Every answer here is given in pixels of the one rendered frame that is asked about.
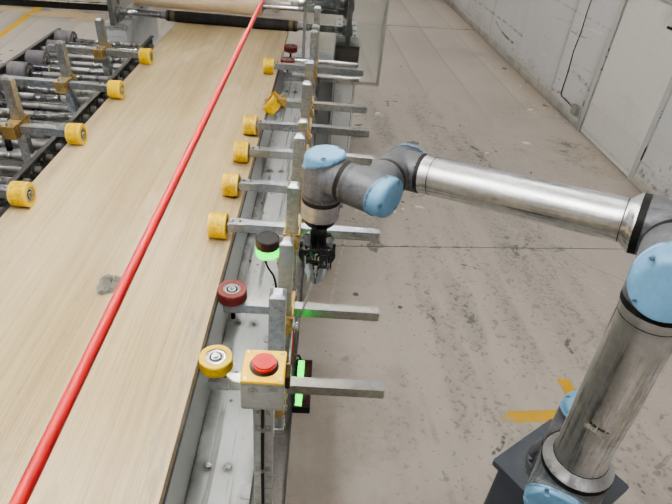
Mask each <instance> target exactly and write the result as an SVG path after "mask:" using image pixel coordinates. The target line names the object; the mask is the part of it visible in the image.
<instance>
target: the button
mask: <svg viewBox="0 0 672 504"><path fill-rule="evenodd" d="M276 365H277V360H276V358H275V357H274V356H273V355H272V354H269V353H260V354H257V355H256V356H255V357H254V358H253V359H252V368H253V369H254V370H255V371H256V372H258V373H262V374H266V373H270V372H272V371H273V370H274V369H275V368H276Z"/></svg>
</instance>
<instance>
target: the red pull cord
mask: <svg viewBox="0 0 672 504"><path fill-rule="evenodd" d="M264 1H265V0H260V2H259V4H258V6H257V8H256V10H255V12H254V14H253V16H252V18H251V20H250V22H249V24H248V26H247V28H246V30H245V32H244V34H243V36H242V38H241V40H240V42H239V44H238V46H237V48H236V50H235V52H234V54H233V56H232V58H231V60H230V62H229V64H228V66H227V68H226V70H225V72H224V74H223V76H222V78H221V80H220V82H219V84H218V86H217V88H216V90H215V92H214V94H213V96H212V98H211V100H210V102H209V104H208V106H207V108H206V110H205V112H204V114H203V116H202V118H201V120H200V122H199V124H198V126H197V128H196V130H195V132H194V134H193V136H192V138H191V140H190V142H189V144H188V146H187V148H186V150H185V152H184V154H183V156H182V158H181V160H180V162H179V164H178V166H177V168H176V170H175V172H174V174H173V176H172V178H171V180H170V182H169V184H168V186H167V188H166V190H165V192H164V194H163V196H162V198H161V200H160V202H159V204H158V206H157V208H156V210H155V212H154V214H153V216H152V218H151V220H150V222H149V224H148V226H147V228H146V230H145V232H144V234H143V236H142V238H141V240H140V242H139V244H138V246H137V248H136V250H135V252H134V254H133V256H132V258H131V260H130V262H129V264H128V266H127V268H126V270H125V272H124V274H123V276H122V278H121V280H120V282H119V284H118V286H117V288H116V290H115V292H114V294H113V296H112V298H111V300H110V302H109V304H108V306H107V308H106V310H105V312H104V314H103V316H102V318H101V320H100V322H99V324H98V326H97V328H96V330H95V332H94V334H93V336H92V338H91V340H90V342H89V344H88V346H87V348H86V350H85V352H84V354H83V356H82V358H81V360H80V362H79V364H78V366H77V368H76V370H75V372H74V374H73V376H72V377H71V379H70V381H69V383H68V385H67V387H66V389H65V391H64V393H63V395H62V397H61V399H60V401H59V403H58V405H57V407H56V409H55V411H54V413H53V415H52V417H51V419H50V421H49V423H48V425H47V427H46V429H45V431H44V433H43V435H42V437H41V439H40V441H39V443H38V445H37V447H36V449H35V451H34V453H33V455H32V457H31V459H30V461H29V463H28V465H27V467H26V469H25V471H24V473H23V475H22V477H21V479H20V481H19V483H18V485H17V487H16V489H15V491H14V493H13V495H12V497H11V499H10V501H9V503H8V504H27V503H28V501H29V499H30V497H31V495H32V493H33V490H34V488H35V486H36V484H37V482H38V480H39V478H40V476H41V473H42V471H43V469H44V467H45V465H46V463H47V461H48V459H49V457H50V454H51V452H52V450H53V448H54V446H55V444H56V442H57V440H58V437H59V435H60V433H61V431H62V429H63V427H64V425H65V423H66V421H67V418H68V416H69V414H70V412H71V410H72V408H73V406H74V404H75V401H76V399H77V397H78V395H79V393H80V391H81V389H82V387H83V385H84V382H85V380H86V378H87V376H88V374H89V372H90V370H91V368H92V365H93V363H94V361H95V359H96V357H97V355H98V353H99V351H100V349H101V346H102V344H103V342H104V340H105V338H106V336H107V334H108V332H109V329H110V327H111V325H112V323H113V321H114V319H115V317H116V315H117V313H118V310H119V308H120V306H121V304H122V302H123V300H124V298H125V296H126V293H127V291H128V289H129V287H130V285H131V283H132V281H133V279H134V277H135V274H136V272H137V270H138V268H139V266H140V264H141V262H142V260H143V257H144V255H145V253H146V251H147V249H148V247H149V245H150V243H151V241H152V238H153V236H154V234H155V232H156V230H157V228H158V226H159V224H160V221H161V219H162V217H163V215H164V213H165V211H166V209H167V207H168V205H169V202H170V200H171V198H172V196H173V194H174V192H175V190H176V188H177V185H178V183H179V181H180V179H181V177H182V175H183V173H184V171H185V169H186V166H187V164H188V162H189V160H190V158H191V156H192V154H193V152H194V150H195V147H196V145H197V143H198V141H199V139H200V137H201V135H202V133H203V130H204V128H205V126H206V124H207V122H208V120H209V118H210V116H211V114H212V111H213V109H214V107H215V105H216V103H217V101H218V99H219V97H220V94H221V92H222V90H223V88H224V86H225V84H226V82H227V80H228V78H229V75H230V73H231V71H232V69H233V67H234V65H235V63H236V61H237V58H238V56H239V54H240V52H241V50H242V48H243V46H244V44H245V42H246V39H247V37H248V35H249V33H250V31H251V29H252V27H253V25H254V22H255V20H256V18H257V16H258V14H259V12H260V10H261V8H262V6H263V3H264Z"/></svg>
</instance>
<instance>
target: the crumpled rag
mask: <svg viewBox="0 0 672 504"><path fill-rule="evenodd" d="M121 278H122V277H118V276H116V275H115V276H114V277H113V275H111V274H105V275H104V276H102V277H101V278H100V279H99V280H98V282H97V283H98V286H97V287H96V288H95V290H96V291H97V292H96V293H99V294H100V295H105V294H106V293H109V292H110V293H111V292H113V291H114V290H115V288H116V287H117V286H118V284H119V282H120V280H121Z"/></svg>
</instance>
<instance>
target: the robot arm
mask: <svg viewBox="0 0 672 504"><path fill-rule="evenodd" d="M346 156H347V155H346V153H345V151H344V149H342V148H340V147H338V146H334V145H318V146H314V147H312V148H309V149H308V150H307V151H306V152H305V154H304V162H303V165H302V167H303V180H302V197H301V212H300V215H301V217H302V218H303V219H304V222H305V224H306V225H307V226H309V227H310V228H311V231H306V233H305V234H304V235H303V237H302V238H303V242H302V241H300V247H299V258H300V260H301V261H302V267H303V265H304V270H305V272H306V275H307V281H308V282H309V280H310V281H311V282H312V283H313V284H317V283H319V282H320V281H322V283H323V281H324V276H325V274H326V273H327V271H328V268H329V266H330V269H331V264H332V262H333V261H334V259H335V247H336V244H333V241H334V237H333V236H332V235H331V233H327V229H329V228H331V227H332V226H333V225H334V223H335V221H337V220H338V218H339V213H340V208H343V204H346V205H348V206H351V207H353V208H356V209H358V210H360V211H363V212H365V213H367V214H368V215H370V216H376V217H379V218H386V217H388V216H390V215H391V214H392V213H393V212H394V210H395V209H396V208H397V206H398V205H399V203H400V201H401V198H402V194H403V191H404V190H406V191H410V192H414V193H418V194H427V195H431V196H435V197H439V198H443V199H447V200H451V201H455V202H459V203H463V204H467V205H471V206H475V207H479V208H483V209H487V210H491V211H495V212H499V213H503V214H507V215H511V216H515V217H519V218H523V219H527V220H531V221H535V222H539V223H543V224H547V225H551V226H555V227H559V228H563V229H567V230H571V231H575V232H579V233H583V234H587V235H591V236H595V237H599V238H603V239H607V240H611V241H615V242H618V243H619V244H620V246H621V247H622V249H623V250H624V252H626V253H629V254H633V255H636V257H635V259H634V262H633V264H632V265H631V268H630V270H629V273H628V275H627V278H626V280H625V282H624V285H623V287H622V289H621V292H620V294H619V300H618V302H617V305H616V307H615V309H614V311H613V314H612V316H611V318H610V320H609V323H608V325H607V327H606V329H605V332H604V334H603V336H602V338H601V341H600V343H599V345H598V347H597V349H596V352H595V354H594V356H593V358H592V361H591V363H590V365H589V367H588V370H587V372H586V374H585V376H584V379H583V381H582V383H581V385H580V388H579V390H574V391H571V392H569V393H568V394H566V396H565V397H564V399H562V400H561V402H560V405H559V407H558V409H557V411H556V413H555V415H554V417H553V419H552V421H551V424H550V426H549V428H548V430H547V432H546V434H545V436H544V437H543V438H541V439H539V440H537V441H536V442H534V443H533V444H532V445H531V447H530V448H529V450H528V452H527V454H526V457H525V470H526V473H527V475H528V478H529V480H528V483H527V485H526V486H525V492H524V495H523V501H524V504H601V502H602V500H603V498H604V497H605V495H606V493H607V491H608V490H609V488H610V486H611V484H612V483H613V481H614V478H615V468H614V464H613V461H612V460H613V458H614V457H615V455H616V453H617V451H618V449H619V448H620V446H621V444H622V442H623V440H624V439H625V437H626V435H627V433H628V432H629V430H630V428H631V426H632V424H633V423H634V421H635V419H636V417H637V415H638V414H639V412H640V410H641V408H642V406H643V405H644V403H645V401H646V399H647V398H648V396H649V394H650V392H651V390H652V389H653V387H654V385H655V383H656V381H657V380H658V378H659V376H660V374H661V372H662V371H663V369H664V367H665V365H666V363H667V362H668V360H669V358H670V356H671V355H672V200H671V199H668V198H665V197H662V196H659V195H654V194H649V193H642V194H640V195H638V196H636V197H633V198H628V197H623V196H619V195H614V194H609V193H604V192H600V191H595V190H590V189H586V188H581V187H576V186H572V185H567V184H562V183H557V182H553V181H548V180H543V179H539V178H534V177H529V176H525V175H520V174H515V173H510V172H506V171H501V170H496V169H492V168H487V167H482V166H478V165H473V164H468V163H463V162H459V161H454V160H449V159H445V158H440V157H435V156H432V155H430V154H426V153H425V152H424V151H423V150H422V149H421V148H420V147H418V146H417V145H414V144H410V143H405V144H401V145H399V146H396V147H394V148H392V149H391V150H390V151H389V152H388V153H387V154H385V155H384V156H383V157H381V158H380V159H378V160H377V161H375V162H374V163H372V164H371V165H370V166H368V167H365V166H362V165H359V164H357V163H354V162H351V161H349V160H346V159H345V158H346ZM340 203H343V204H340ZM318 265H319V266H318ZM314 266H318V267H317V273H316V278H315V273H314V269H315V267H314Z"/></svg>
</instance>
